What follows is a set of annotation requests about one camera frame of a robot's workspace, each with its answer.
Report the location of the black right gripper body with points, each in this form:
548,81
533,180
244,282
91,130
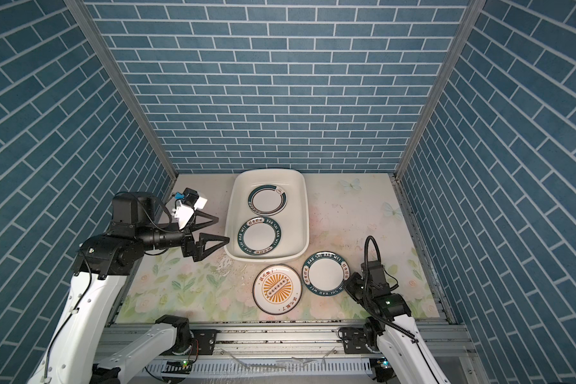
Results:
356,285

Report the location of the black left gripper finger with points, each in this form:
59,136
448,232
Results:
208,244
209,220

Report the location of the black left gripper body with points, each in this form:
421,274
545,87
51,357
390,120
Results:
187,243

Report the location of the green rim plate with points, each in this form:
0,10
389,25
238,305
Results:
267,200
324,273
259,236

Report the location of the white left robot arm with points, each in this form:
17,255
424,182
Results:
102,266

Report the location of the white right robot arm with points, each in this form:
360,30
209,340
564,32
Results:
391,330

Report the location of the white plastic bin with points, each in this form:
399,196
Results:
268,216

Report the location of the orange sunburst plate front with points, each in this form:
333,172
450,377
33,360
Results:
277,290

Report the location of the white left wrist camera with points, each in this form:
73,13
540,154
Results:
186,204

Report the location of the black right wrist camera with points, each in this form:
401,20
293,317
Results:
375,272

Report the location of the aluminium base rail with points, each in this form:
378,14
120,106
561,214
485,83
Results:
264,349

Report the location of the aluminium corner frame left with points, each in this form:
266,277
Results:
94,37

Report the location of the aluminium corner frame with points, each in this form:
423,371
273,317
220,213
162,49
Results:
94,37
466,26

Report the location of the aluminium corner frame right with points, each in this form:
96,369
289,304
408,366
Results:
466,26

